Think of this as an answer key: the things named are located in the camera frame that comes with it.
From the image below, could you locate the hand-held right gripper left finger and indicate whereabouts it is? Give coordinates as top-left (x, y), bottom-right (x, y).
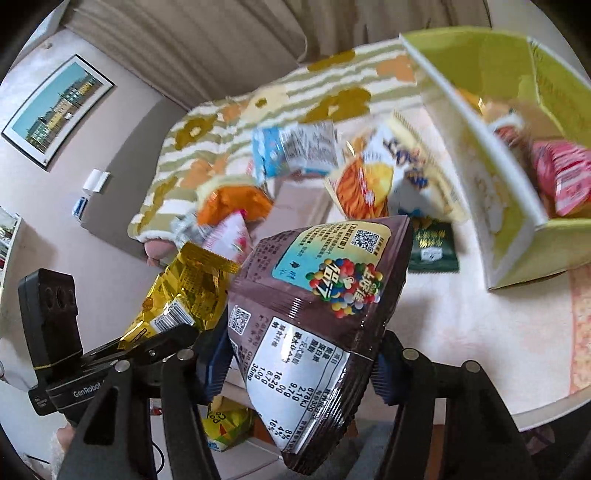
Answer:
top-left (55, 318), bottom-right (232, 480)

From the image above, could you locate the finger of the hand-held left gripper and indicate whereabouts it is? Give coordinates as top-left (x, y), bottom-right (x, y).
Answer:
top-left (117, 323), bottom-right (200, 366)

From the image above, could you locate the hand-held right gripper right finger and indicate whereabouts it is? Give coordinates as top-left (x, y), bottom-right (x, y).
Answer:
top-left (369, 330), bottom-right (543, 480)

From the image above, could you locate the gold snack packet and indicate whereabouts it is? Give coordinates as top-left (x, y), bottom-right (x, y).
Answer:
top-left (117, 242), bottom-right (242, 352)

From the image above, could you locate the brown candy snack packet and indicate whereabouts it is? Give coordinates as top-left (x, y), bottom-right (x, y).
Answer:
top-left (227, 215), bottom-right (414, 472)

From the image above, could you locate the green cardboard box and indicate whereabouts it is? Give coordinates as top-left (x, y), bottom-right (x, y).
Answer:
top-left (399, 28), bottom-right (591, 292)

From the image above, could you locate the cream cheese chip packet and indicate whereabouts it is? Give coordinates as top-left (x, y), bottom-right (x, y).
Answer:
top-left (323, 110), bottom-right (469, 224)

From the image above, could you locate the blue white snack packet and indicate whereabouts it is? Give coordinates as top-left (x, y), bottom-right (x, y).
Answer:
top-left (252, 121), bottom-right (341, 180)

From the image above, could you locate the silver snack packet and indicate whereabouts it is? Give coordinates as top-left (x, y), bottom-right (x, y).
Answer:
top-left (170, 216), bottom-right (206, 243)

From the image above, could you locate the pink white snack packet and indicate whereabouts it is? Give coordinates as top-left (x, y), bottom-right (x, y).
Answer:
top-left (202, 210), bottom-right (254, 265)

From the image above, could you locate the dark green snack packet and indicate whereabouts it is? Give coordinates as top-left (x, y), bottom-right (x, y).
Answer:
top-left (407, 216), bottom-right (461, 274)

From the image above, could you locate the framed building picture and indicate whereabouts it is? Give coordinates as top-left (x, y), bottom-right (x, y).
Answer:
top-left (1, 54), bottom-right (115, 168)

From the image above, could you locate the striped floral blanket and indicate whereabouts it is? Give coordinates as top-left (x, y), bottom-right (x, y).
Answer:
top-left (127, 39), bottom-right (428, 243)

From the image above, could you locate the orange yellow snack packet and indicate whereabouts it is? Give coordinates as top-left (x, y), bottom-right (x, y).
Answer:
top-left (457, 90), bottom-right (529, 139)

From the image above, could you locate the beige curtain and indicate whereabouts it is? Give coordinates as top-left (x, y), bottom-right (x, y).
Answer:
top-left (60, 0), bottom-right (490, 109)

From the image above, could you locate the black cable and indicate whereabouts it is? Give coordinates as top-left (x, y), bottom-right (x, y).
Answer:
top-left (150, 440), bottom-right (166, 476)

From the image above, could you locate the white wall switch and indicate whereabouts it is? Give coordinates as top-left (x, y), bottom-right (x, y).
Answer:
top-left (83, 169), bottom-right (110, 195)

